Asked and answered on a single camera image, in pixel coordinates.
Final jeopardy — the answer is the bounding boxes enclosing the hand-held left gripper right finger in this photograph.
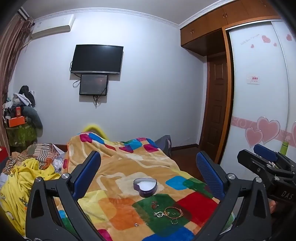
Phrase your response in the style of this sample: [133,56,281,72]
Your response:
[194,151,272,241]

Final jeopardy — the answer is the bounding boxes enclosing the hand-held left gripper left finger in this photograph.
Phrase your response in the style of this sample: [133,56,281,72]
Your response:
[25,151,109,241]

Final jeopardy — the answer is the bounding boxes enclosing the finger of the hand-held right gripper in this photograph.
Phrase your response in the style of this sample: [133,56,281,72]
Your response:
[253,144,296,174]
[237,149,296,204]

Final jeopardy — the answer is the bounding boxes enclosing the gold bangle bracelet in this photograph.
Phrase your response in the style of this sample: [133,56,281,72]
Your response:
[164,207,183,219]

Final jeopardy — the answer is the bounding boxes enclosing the purple heart-shaped tin box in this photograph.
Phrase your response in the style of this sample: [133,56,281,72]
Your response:
[133,178,158,198]

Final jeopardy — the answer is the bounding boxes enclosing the green bottle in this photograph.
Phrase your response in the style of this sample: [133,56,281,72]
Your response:
[280,140,290,155]

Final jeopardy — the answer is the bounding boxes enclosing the colourful patchwork fleece blanket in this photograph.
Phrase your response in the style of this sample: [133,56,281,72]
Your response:
[54,132,234,241]

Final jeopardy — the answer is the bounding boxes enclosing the yellow hoop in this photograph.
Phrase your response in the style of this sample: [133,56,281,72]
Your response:
[84,124,110,141]

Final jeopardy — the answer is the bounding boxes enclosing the white heart-print wardrobe door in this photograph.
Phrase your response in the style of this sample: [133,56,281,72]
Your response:
[218,20,296,168]

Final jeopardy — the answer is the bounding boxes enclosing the striped brown quilt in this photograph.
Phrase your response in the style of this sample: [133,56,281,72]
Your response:
[2,142,68,175]

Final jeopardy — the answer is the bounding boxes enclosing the grey bag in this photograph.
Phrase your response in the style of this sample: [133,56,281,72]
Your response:
[154,136,172,157]

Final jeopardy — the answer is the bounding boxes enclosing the brown wooden door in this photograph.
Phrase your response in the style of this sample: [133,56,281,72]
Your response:
[200,55,228,161]

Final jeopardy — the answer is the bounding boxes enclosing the yellow printed blanket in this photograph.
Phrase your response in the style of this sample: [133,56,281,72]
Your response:
[0,159,62,237]

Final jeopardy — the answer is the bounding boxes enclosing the pile of clothes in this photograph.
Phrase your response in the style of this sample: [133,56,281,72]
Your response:
[2,85,43,147]

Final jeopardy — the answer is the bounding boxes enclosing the orange box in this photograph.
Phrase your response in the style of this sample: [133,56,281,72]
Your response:
[6,116,26,128]

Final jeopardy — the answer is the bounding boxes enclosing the brown striped curtain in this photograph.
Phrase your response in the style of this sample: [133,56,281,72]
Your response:
[0,7,35,153]

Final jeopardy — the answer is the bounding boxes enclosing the wooden overhead cabinets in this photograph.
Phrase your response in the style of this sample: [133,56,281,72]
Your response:
[180,0,281,56]

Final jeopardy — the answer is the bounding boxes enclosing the white air conditioner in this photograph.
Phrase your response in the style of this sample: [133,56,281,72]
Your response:
[31,14,75,39]

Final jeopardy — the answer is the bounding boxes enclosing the small black wall monitor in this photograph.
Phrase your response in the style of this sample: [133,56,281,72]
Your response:
[79,74,109,96]

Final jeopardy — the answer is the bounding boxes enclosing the black wall television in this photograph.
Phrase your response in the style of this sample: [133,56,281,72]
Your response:
[70,44,124,75]

